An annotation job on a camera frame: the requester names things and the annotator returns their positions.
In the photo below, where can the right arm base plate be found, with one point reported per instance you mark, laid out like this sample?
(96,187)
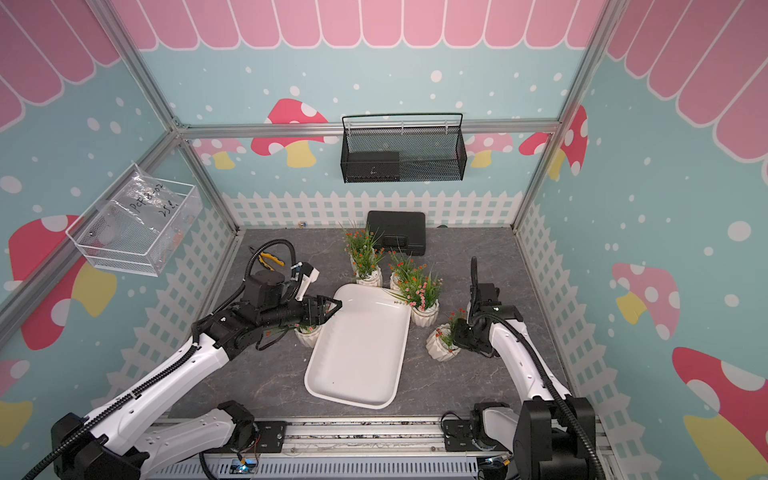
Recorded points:
(458,436)

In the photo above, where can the white plastic storage tray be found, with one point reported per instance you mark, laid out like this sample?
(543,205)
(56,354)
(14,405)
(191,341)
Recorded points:
(358,357)

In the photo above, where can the black box in basket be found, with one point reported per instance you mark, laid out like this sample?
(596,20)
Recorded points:
(371,166)

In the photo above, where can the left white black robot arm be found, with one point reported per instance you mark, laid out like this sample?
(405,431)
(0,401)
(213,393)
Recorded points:
(80,444)

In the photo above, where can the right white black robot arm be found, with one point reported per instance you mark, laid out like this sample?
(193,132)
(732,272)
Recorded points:
(553,435)

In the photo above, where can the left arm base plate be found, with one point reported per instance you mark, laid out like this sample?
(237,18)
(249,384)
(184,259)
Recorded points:
(263,437)

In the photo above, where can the red flower pot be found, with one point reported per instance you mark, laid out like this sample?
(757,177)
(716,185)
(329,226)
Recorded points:
(372,275)
(440,344)

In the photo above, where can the clear acrylic wall box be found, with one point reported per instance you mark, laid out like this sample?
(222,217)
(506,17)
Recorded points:
(136,227)

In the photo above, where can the aluminium mounting rail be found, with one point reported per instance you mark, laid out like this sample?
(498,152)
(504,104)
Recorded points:
(366,438)

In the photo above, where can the black wire mesh basket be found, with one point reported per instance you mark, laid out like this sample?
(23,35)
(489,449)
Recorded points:
(431,145)

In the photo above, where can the red flower pot rearmost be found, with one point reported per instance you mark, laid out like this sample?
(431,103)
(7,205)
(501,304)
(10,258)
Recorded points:
(356,243)

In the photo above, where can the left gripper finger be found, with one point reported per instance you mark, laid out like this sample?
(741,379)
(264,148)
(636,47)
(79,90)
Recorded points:
(326,316)
(325,302)

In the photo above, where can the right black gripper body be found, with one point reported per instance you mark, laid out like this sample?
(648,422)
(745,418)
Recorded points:
(465,336)

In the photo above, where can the pink flower pot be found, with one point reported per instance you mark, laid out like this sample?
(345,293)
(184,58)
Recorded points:
(420,292)
(308,336)

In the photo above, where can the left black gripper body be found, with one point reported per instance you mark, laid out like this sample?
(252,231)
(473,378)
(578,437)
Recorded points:
(294,312)

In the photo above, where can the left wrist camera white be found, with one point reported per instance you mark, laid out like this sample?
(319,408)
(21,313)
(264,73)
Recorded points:
(303,275)

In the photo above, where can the orange flower pot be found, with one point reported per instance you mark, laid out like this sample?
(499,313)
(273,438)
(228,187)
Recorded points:
(403,270)

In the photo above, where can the yellow black pliers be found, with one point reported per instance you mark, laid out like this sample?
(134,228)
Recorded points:
(269,261)

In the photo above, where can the black plastic tool case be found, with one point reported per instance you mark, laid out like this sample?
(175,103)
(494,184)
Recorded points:
(398,231)

